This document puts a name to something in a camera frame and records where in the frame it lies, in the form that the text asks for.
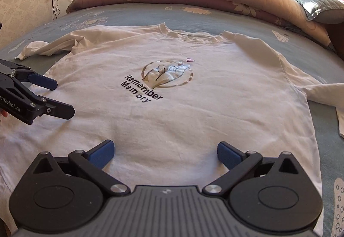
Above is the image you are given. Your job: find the white long sleeve shirt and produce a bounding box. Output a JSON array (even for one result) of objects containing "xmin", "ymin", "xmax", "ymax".
[{"xmin": 1, "ymin": 23, "xmax": 343, "ymax": 231}]

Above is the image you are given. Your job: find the blue grey pillow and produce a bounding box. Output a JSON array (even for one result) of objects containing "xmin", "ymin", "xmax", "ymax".
[{"xmin": 295, "ymin": 0, "xmax": 343, "ymax": 24}]

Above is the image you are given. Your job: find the blue floral bed sheet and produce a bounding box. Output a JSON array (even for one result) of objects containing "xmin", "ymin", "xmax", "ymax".
[{"xmin": 1, "ymin": 3, "xmax": 343, "ymax": 236}]

